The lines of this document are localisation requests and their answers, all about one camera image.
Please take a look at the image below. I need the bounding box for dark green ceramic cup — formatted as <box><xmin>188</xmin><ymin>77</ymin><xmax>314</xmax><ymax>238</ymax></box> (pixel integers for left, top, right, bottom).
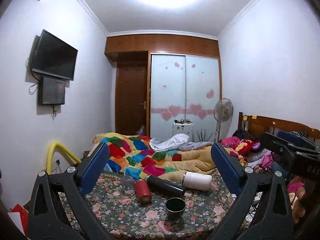
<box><xmin>165</xmin><ymin>197</ymin><xmax>186</xmax><ymax>220</ymax></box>

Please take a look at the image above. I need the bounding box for clear plastic cup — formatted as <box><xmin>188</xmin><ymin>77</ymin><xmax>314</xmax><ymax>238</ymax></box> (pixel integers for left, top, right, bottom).
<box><xmin>121</xmin><ymin>175</ymin><xmax>136</xmax><ymax>194</ymax></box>

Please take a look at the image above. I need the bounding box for pile of clothes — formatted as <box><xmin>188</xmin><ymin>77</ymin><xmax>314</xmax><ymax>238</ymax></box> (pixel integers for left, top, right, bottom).
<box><xmin>219</xmin><ymin>128</ymin><xmax>274</xmax><ymax>174</ymax></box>

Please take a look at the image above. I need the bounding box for wooden headboard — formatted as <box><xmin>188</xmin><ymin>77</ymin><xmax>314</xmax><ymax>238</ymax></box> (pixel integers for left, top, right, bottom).
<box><xmin>238</xmin><ymin>112</ymin><xmax>319</xmax><ymax>142</ymax></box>

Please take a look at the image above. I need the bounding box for red plush toy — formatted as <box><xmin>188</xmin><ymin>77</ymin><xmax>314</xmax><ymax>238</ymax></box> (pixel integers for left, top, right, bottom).
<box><xmin>235</xmin><ymin>139</ymin><xmax>260</xmax><ymax>156</ymax></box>

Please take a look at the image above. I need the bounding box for floral green bedspread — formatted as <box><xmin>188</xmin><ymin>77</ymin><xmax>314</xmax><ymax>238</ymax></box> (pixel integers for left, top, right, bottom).
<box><xmin>84</xmin><ymin>170</ymin><xmax>236</xmax><ymax>239</ymax></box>

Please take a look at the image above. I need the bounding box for white thermos bottle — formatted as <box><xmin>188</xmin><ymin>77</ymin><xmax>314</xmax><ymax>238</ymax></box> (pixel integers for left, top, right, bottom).
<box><xmin>182</xmin><ymin>172</ymin><xmax>212</xmax><ymax>191</ymax></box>

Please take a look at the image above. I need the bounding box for standing electric fan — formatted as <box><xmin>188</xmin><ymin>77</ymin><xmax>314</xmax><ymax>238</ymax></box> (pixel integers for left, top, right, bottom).
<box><xmin>214</xmin><ymin>98</ymin><xmax>234</xmax><ymax>142</ymax></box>

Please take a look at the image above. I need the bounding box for red thermos bottle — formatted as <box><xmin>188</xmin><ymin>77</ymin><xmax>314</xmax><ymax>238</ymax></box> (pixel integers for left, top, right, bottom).
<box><xmin>135</xmin><ymin>179</ymin><xmax>152</xmax><ymax>204</ymax></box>

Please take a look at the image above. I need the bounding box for colourful patchwork blanket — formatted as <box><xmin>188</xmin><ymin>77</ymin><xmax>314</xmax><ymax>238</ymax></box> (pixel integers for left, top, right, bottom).
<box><xmin>88</xmin><ymin>132</ymin><xmax>246</xmax><ymax>182</ymax></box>

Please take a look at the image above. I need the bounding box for black thermos bottle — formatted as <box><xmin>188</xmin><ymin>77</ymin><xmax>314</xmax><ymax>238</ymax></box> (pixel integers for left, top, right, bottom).
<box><xmin>145</xmin><ymin>175</ymin><xmax>185</xmax><ymax>198</ymax></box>

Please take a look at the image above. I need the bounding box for white small cabinet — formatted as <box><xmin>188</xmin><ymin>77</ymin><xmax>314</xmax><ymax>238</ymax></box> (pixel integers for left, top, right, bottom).
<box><xmin>172</xmin><ymin>119</ymin><xmax>194</xmax><ymax>141</ymax></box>

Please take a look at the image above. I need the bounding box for white grey bundled quilt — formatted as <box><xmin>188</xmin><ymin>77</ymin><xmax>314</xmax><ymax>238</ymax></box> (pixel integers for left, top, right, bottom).
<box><xmin>149</xmin><ymin>133</ymin><xmax>213</xmax><ymax>152</ymax></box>

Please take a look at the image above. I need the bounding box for brown wooden door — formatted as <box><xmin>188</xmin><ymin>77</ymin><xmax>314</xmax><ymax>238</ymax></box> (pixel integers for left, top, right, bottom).
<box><xmin>115</xmin><ymin>62</ymin><xmax>147</xmax><ymax>135</ymax></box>

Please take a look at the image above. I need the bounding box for yellow padded bed rail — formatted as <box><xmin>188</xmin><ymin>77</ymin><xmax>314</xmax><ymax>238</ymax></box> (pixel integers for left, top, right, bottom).
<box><xmin>45</xmin><ymin>140</ymin><xmax>82</xmax><ymax>175</ymax></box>

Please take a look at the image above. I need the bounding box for small wall monitor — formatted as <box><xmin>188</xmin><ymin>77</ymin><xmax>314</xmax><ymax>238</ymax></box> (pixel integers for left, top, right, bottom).
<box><xmin>38</xmin><ymin>76</ymin><xmax>66</xmax><ymax>106</ymax></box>

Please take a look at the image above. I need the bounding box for wall mounted black television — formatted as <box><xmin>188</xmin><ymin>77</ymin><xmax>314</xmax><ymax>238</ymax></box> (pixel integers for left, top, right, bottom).
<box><xmin>30</xmin><ymin>29</ymin><xmax>78</xmax><ymax>81</ymax></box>

